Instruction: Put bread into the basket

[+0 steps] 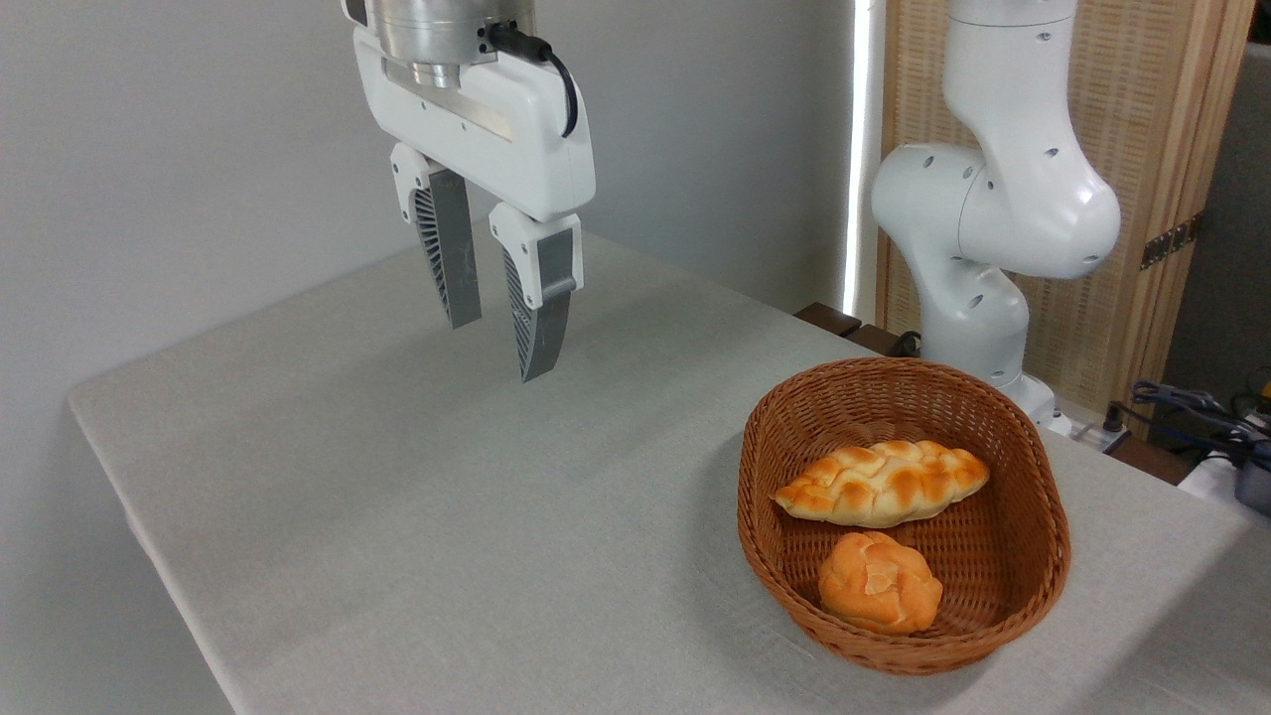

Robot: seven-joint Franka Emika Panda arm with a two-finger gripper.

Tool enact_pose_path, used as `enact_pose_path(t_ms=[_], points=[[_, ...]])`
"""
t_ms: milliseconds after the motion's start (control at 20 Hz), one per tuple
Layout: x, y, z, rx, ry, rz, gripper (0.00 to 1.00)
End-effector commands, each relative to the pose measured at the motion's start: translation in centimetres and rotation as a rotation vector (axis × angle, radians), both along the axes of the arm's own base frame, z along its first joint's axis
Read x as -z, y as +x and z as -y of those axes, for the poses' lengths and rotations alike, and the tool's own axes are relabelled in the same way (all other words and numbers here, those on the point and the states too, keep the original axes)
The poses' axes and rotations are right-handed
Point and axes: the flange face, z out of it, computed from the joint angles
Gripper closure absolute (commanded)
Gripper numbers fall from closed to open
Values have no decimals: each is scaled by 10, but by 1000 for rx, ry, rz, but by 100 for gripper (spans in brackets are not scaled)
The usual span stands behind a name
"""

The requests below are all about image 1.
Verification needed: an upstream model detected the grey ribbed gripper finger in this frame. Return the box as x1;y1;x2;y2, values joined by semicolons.
488;202;586;383
389;142;486;330

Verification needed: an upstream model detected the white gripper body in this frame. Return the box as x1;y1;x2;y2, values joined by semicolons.
353;27;598;223

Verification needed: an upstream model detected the braided golden bread loaf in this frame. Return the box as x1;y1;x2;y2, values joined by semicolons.
772;439;991;528

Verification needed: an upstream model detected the round orange bread roll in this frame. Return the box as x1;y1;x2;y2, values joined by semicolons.
817;531;943;637

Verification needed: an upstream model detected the brown wicker oval basket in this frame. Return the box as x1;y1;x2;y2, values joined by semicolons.
737;357;1071;677

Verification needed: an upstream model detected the grey tablecloth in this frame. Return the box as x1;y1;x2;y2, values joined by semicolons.
68;223;1271;715

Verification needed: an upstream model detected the dark brown wooden furniture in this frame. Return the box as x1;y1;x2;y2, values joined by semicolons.
794;303;924;359

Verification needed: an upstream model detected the white power strip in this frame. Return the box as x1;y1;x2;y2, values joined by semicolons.
1051;409;1130;454

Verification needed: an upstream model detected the bamboo folding screen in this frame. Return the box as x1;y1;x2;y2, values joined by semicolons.
876;0;1257;418

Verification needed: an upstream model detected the dark metal screen hinge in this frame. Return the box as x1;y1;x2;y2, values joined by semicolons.
1140;214;1204;271

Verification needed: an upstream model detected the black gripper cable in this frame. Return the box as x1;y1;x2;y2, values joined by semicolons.
484;22;581;139

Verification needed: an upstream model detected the blue and black cable bundle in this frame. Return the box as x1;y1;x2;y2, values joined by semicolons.
1130;380;1271;470

